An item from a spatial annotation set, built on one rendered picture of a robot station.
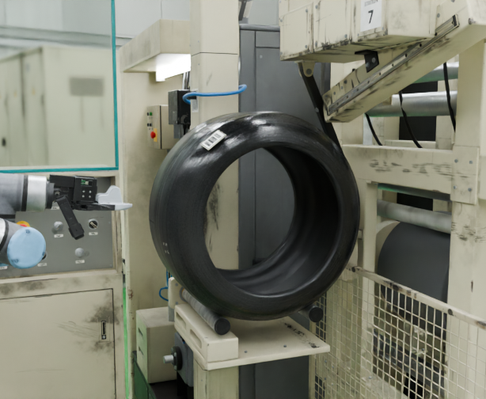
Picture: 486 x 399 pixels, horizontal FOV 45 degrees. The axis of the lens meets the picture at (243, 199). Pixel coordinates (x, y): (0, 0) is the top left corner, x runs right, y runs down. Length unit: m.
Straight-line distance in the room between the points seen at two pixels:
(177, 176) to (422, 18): 0.70
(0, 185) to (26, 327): 0.84
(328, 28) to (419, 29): 0.29
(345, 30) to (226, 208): 0.69
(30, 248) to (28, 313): 0.85
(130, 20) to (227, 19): 10.11
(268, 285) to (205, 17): 0.85
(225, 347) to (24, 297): 0.85
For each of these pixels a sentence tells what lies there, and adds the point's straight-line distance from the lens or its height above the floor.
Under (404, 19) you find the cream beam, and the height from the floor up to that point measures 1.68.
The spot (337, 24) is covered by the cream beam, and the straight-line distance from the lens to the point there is 1.64.
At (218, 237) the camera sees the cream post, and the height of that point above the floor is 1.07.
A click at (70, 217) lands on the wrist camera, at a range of 1.53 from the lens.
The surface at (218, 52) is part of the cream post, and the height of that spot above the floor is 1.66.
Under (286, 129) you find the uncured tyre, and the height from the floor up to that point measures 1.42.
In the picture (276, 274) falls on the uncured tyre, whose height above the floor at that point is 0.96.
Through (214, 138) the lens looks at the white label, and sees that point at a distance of 1.50.
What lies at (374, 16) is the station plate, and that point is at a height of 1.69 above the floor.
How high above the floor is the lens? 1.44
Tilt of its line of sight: 7 degrees down
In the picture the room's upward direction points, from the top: straight up
